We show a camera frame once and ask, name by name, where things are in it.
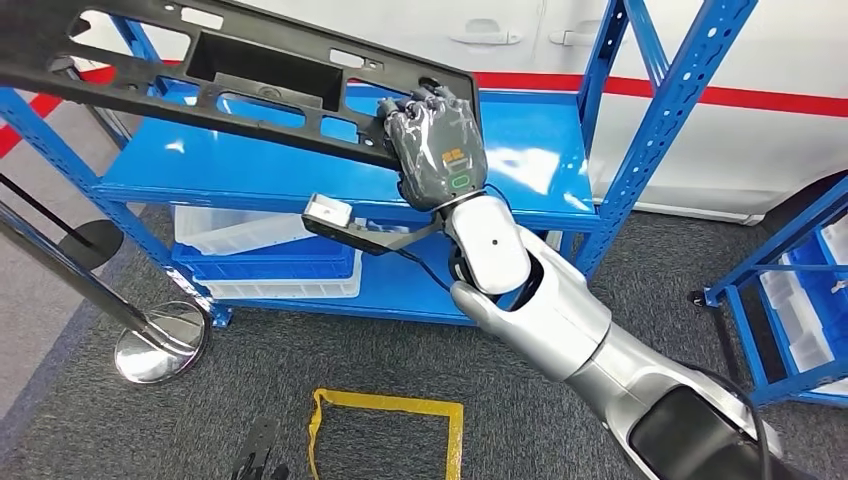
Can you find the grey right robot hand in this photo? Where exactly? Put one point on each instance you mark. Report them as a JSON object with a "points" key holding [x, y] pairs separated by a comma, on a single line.
{"points": [[437, 152]]}

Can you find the long black plastic part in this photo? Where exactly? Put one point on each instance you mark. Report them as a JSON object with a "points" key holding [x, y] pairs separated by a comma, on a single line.
{"points": [[33, 53]]}

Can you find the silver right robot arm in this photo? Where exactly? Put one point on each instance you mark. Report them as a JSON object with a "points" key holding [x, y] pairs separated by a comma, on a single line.
{"points": [[563, 331]]}

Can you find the blue metal shelf rack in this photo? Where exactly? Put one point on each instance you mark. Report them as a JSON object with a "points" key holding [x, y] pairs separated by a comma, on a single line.
{"points": [[768, 252], [530, 166]]}

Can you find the blue plastic bin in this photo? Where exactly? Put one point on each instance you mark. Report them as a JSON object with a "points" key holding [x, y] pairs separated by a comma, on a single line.
{"points": [[821, 291], [278, 265]]}

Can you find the yellow tape square peeled edge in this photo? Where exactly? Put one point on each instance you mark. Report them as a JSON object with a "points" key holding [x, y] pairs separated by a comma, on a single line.
{"points": [[397, 402]]}

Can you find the white car with red stripe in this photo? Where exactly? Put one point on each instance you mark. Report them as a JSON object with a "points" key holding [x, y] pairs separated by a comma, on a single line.
{"points": [[729, 152]]}

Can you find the black round floor disc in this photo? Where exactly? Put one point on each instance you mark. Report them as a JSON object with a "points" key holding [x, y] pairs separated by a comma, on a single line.
{"points": [[99, 242]]}

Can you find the black right wrist camera bracket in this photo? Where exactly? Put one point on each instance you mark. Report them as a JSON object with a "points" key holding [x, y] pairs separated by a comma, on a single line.
{"points": [[371, 242]]}

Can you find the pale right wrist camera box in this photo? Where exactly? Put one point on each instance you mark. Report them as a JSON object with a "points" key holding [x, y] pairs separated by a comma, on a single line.
{"points": [[328, 212]]}

